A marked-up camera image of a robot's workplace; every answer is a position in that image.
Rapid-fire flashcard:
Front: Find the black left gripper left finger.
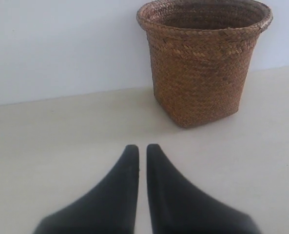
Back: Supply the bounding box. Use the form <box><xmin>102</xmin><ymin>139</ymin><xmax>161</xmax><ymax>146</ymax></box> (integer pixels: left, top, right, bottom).
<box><xmin>34</xmin><ymin>145</ymin><xmax>139</xmax><ymax>234</ymax></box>

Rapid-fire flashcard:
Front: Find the brown woven wicker basket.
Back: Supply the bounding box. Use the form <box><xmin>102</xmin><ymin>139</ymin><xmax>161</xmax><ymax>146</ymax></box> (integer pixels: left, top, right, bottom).
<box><xmin>136</xmin><ymin>0</ymin><xmax>273</xmax><ymax>128</ymax></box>

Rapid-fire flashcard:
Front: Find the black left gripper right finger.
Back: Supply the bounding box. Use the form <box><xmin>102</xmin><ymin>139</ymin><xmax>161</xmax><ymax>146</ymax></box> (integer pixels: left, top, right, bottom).
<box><xmin>146</xmin><ymin>144</ymin><xmax>259</xmax><ymax>234</ymax></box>

